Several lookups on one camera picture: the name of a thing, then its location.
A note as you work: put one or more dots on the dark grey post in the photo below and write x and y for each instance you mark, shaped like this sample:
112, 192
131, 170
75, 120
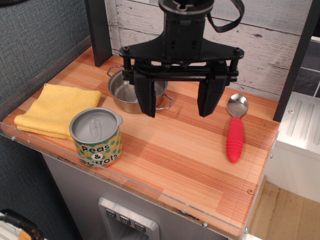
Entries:
99, 31
306, 35

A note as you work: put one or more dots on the black orange object corner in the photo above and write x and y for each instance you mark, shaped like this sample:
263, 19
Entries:
14, 226

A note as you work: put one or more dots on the red handled metal spoon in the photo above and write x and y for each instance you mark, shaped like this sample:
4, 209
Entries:
237, 106

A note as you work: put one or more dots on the dark grey left post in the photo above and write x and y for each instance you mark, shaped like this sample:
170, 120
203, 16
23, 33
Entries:
99, 31

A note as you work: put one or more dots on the folded yellow cloth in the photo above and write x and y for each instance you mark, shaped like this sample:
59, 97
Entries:
53, 111

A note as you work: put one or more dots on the grey toy fridge cabinet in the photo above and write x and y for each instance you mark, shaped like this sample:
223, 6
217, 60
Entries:
81, 192

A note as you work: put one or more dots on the silver ice dispenser panel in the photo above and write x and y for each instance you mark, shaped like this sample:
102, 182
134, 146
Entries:
122, 223

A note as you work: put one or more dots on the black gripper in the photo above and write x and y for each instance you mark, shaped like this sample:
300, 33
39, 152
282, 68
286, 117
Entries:
181, 53

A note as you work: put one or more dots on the dark grey right post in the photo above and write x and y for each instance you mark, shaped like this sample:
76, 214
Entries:
306, 35

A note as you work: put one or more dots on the small steel pot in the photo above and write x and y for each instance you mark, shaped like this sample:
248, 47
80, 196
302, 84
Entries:
124, 95

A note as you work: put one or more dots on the peas and carrots can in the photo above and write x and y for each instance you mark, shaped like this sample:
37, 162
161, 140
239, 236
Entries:
97, 136

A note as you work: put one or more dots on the clear acrylic edge guard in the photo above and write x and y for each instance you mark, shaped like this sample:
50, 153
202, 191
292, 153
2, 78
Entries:
184, 185

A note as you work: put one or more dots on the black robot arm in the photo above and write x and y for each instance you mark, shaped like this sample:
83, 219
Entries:
186, 6

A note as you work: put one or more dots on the white toy sink unit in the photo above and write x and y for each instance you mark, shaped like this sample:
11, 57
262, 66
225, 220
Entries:
294, 162

